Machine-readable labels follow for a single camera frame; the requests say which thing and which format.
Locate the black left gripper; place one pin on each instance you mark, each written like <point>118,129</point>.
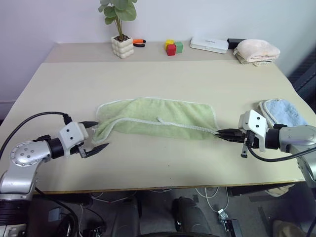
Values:
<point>78,149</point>

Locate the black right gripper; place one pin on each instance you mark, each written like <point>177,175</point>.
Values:
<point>245,140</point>

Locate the light green towel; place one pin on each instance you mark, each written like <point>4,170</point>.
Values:
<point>153,116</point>

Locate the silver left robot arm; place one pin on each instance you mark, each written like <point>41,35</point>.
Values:
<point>22,154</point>

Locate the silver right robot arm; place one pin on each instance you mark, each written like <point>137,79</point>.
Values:
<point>296,135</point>

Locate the light blue towel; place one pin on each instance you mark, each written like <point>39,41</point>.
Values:
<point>284,113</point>

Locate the beige cloth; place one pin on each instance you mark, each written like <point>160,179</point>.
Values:
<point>280,190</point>

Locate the dark rounded shape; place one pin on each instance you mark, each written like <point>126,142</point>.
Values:
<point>190,214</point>

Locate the white flat box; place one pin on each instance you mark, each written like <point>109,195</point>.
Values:
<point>208,45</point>

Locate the black box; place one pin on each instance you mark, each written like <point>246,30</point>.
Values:
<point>233,42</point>

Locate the white bubble plant pot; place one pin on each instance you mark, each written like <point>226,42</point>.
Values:
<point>122,48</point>

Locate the dark radiator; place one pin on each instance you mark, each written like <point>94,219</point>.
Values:
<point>306,76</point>

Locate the green block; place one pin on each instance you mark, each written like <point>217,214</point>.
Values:
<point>179,47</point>

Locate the red block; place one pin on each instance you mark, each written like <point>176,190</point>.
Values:
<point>170,50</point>

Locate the orange black pliers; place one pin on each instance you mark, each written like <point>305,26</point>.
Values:
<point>138,41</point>

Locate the yellow block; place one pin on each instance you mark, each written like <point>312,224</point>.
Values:
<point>169,42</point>

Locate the green leafy plant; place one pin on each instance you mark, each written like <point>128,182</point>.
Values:
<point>118,12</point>

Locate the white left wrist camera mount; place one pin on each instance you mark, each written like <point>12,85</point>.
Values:
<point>71,134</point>

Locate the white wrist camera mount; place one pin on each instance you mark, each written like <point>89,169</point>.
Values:
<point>256,122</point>
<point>71,134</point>

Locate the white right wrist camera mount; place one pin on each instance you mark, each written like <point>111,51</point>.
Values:
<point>256,122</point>

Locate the metal caster bracket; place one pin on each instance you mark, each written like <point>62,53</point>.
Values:
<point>224,218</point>

